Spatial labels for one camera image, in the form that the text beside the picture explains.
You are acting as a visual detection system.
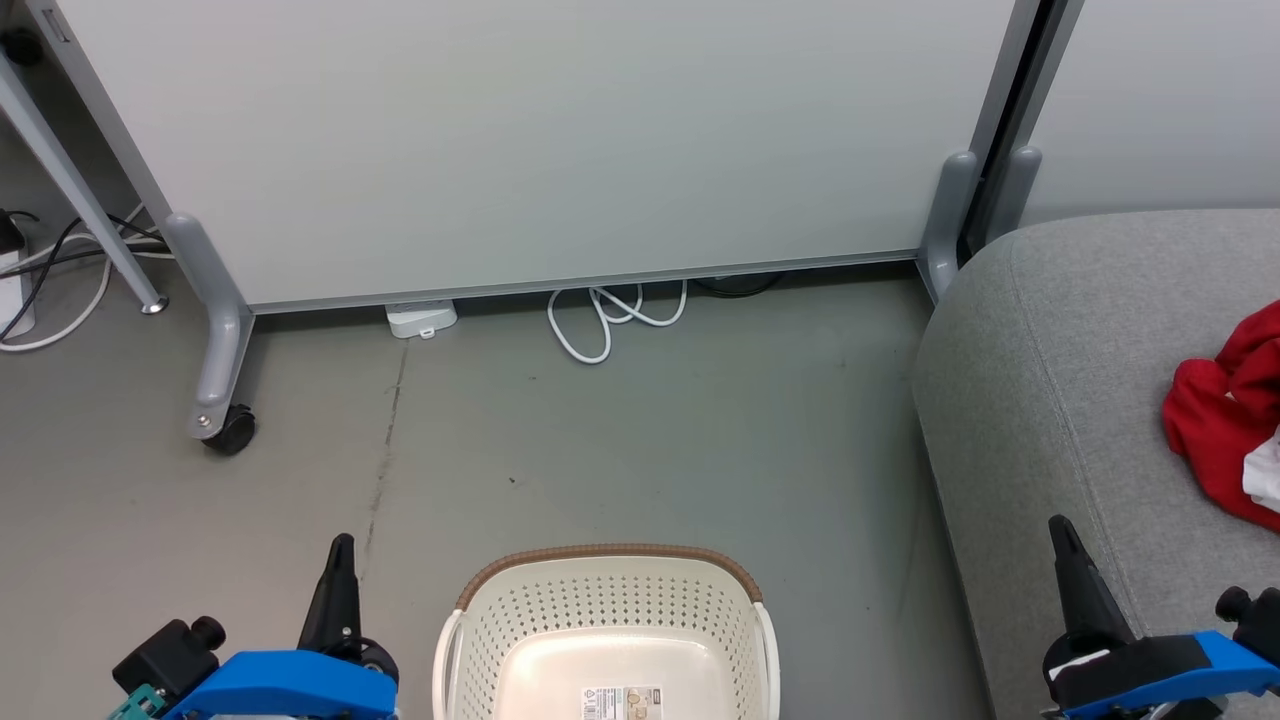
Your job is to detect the long white floor cable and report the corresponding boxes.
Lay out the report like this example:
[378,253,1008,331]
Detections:
[0,205,177,354]

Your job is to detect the coiled white cable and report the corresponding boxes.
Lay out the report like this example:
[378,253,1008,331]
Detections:
[546,280,690,365]

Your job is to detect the cream perforated laundry basket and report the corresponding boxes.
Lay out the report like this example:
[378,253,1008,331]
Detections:
[431,543,782,720]

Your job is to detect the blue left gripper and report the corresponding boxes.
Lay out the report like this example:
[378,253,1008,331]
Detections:
[160,533,402,720]

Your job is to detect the grey metal table leg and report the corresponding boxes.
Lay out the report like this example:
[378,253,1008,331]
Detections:
[0,50,169,317]

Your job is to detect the grey partition foot with caster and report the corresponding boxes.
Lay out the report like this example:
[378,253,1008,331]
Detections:
[163,212,256,442]

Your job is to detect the grey fabric sofa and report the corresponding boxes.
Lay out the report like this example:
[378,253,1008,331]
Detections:
[911,207,1280,720]

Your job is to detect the black cable under partition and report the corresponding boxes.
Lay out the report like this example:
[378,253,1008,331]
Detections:
[690,270,787,300]

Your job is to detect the white adapter box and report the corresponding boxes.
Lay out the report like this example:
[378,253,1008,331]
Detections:
[0,248,37,338]

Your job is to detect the red garment with white label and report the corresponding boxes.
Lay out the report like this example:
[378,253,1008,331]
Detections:
[1161,299,1280,532]

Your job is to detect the white power strip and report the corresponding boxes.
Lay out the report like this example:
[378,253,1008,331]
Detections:
[384,299,459,342]

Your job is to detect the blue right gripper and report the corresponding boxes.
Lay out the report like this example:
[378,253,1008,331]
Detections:
[1040,514,1280,720]

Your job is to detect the black caster wheel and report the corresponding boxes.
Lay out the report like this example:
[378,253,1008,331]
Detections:
[201,403,257,457]

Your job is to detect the wide white partition panel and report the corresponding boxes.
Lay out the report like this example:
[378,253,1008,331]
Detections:
[25,0,1046,316]

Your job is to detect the thin black floor cables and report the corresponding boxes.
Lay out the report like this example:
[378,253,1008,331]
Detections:
[0,208,167,343]

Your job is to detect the white sticker in basket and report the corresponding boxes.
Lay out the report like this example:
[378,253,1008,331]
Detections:
[581,685,664,720]

